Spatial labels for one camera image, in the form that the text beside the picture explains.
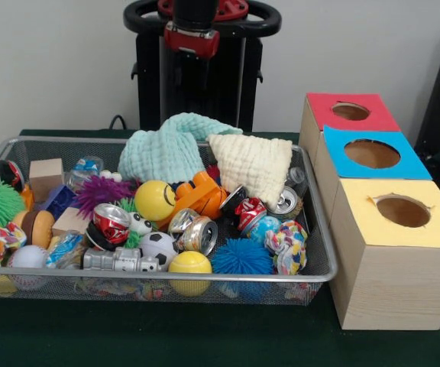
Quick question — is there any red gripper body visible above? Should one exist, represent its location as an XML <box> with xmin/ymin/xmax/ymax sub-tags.
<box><xmin>164</xmin><ymin>21</ymin><xmax>221</xmax><ymax>60</ymax></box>

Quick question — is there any mint green waffle cloth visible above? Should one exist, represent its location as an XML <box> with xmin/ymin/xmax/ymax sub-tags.
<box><xmin>118</xmin><ymin>113</ymin><xmax>244</xmax><ymax>184</ymax></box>

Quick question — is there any cream yellow waffle cloth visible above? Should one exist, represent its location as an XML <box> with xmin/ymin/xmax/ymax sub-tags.
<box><xmin>206</xmin><ymin>132</ymin><xmax>293</xmax><ymax>209</ymax></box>

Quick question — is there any clear mesh bin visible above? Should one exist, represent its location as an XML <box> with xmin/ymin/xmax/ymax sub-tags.
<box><xmin>0</xmin><ymin>136</ymin><xmax>338</xmax><ymax>307</ymax></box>

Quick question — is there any wooden box with three holes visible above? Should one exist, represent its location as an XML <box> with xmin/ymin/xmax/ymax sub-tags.
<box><xmin>299</xmin><ymin>93</ymin><xmax>440</xmax><ymax>331</ymax></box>

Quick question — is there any orange plastic toy block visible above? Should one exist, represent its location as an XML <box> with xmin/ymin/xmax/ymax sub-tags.
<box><xmin>159</xmin><ymin>171</ymin><xmax>228</xmax><ymax>230</ymax></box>

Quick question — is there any yellow smiley ball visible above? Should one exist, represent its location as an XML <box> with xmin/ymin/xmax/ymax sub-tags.
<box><xmin>134</xmin><ymin>180</ymin><xmax>176</xmax><ymax>222</ymax></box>

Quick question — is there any purple spiky monster toy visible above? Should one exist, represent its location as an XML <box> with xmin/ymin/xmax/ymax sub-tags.
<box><xmin>75</xmin><ymin>176</ymin><xmax>135</xmax><ymax>221</ymax></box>

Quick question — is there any small soccer ball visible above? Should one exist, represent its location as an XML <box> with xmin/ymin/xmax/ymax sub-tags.
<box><xmin>138</xmin><ymin>232</ymin><xmax>179</xmax><ymax>270</ymax></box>

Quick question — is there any blue spiky rubber ball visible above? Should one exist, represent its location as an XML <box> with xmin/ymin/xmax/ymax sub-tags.
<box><xmin>211</xmin><ymin>239</ymin><xmax>274</xmax><ymax>276</ymax></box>

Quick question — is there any dark green tablecloth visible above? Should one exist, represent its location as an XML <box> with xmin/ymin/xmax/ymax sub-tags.
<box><xmin>0</xmin><ymin>128</ymin><xmax>440</xmax><ymax>367</ymax></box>

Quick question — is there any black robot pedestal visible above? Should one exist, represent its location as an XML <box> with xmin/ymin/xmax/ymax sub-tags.
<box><xmin>125</xmin><ymin>0</ymin><xmax>282</xmax><ymax>132</ymax></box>

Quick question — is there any colourful rope knot toy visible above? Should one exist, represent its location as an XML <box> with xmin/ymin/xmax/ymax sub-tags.
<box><xmin>264</xmin><ymin>220</ymin><xmax>307</xmax><ymax>276</ymax></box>

